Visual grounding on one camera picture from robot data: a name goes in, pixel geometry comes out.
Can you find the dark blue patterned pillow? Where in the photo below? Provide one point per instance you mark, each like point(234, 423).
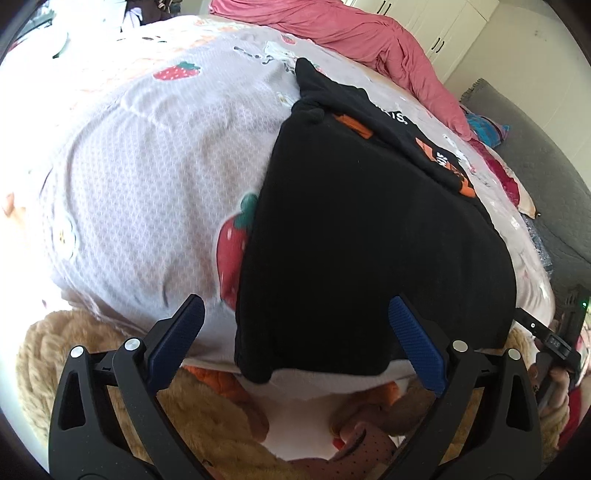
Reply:
point(542, 244)

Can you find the black sweater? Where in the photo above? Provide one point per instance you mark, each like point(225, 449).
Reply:
point(369, 254)

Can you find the red patterned pillow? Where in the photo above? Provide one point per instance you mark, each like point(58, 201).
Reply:
point(510, 184)

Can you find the white printed garment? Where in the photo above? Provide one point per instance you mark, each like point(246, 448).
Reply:
point(300, 415)

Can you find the person's right hand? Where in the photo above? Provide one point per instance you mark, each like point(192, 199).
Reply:
point(561, 394)

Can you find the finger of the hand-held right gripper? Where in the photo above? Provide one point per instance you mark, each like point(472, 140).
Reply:
point(531, 323)

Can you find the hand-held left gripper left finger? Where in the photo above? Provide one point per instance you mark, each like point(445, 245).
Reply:
point(178, 334)

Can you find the white wardrobe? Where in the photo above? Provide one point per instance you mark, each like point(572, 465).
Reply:
point(461, 27)

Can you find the strawberry print quilt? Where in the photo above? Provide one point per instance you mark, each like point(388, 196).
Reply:
point(138, 184)

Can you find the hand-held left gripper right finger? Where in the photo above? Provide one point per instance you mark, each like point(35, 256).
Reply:
point(415, 339)

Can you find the grey padded headboard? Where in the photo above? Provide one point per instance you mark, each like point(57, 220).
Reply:
point(545, 184)

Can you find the blue striped cloth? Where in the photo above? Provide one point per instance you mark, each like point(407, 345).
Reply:
point(485, 129)

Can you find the pink duvet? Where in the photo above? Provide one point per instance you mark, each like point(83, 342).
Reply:
point(369, 32)

